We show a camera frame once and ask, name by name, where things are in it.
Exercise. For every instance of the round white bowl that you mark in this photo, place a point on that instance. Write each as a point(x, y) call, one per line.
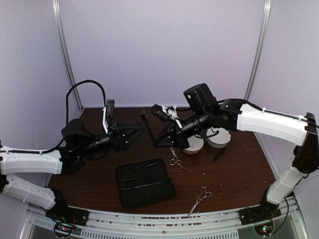
point(195, 145)

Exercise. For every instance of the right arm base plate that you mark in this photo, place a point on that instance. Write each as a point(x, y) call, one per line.
point(257, 214)

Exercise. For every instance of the silver hair scissors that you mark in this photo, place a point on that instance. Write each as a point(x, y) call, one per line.
point(202, 195)

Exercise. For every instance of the black hair clip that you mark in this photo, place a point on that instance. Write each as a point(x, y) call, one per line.
point(147, 125)

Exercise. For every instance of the left aluminium frame post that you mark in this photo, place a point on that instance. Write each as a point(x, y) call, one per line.
point(63, 43)

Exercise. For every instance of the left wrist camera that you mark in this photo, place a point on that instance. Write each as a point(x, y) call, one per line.
point(108, 114)

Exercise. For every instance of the black zippered tool case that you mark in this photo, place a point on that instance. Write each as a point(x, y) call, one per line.
point(144, 183)

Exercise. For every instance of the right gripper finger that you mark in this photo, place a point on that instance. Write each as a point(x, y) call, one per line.
point(165, 142)
point(164, 135)

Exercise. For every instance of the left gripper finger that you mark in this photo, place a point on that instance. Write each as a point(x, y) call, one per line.
point(130, 125)
point(131, 137)

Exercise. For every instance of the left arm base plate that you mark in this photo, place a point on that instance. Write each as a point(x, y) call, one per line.
point(72, 216)

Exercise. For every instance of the silver thinning scissors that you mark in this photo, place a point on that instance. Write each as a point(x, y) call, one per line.
point(175, 160)

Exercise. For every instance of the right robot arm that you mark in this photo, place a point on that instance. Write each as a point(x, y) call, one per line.
point(241, 115)

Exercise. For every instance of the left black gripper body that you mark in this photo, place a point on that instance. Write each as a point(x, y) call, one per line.
point(116, 142)

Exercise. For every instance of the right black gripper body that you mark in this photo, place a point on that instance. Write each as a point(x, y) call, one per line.
point(182, 140)

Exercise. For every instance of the right aluminium frame post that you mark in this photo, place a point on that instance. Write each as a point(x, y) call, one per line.
point(264, 26)

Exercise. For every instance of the front aluminium rail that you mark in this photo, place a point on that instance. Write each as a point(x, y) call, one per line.
point(224, 224)

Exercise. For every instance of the aluminium frame post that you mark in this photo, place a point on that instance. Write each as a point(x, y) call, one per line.
point(264, 26)
point(63, 43)

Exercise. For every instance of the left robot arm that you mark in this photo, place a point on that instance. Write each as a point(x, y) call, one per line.
point(80, 145)

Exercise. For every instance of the scalloped white bowl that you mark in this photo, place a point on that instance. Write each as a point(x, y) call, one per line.
point(218, 137)

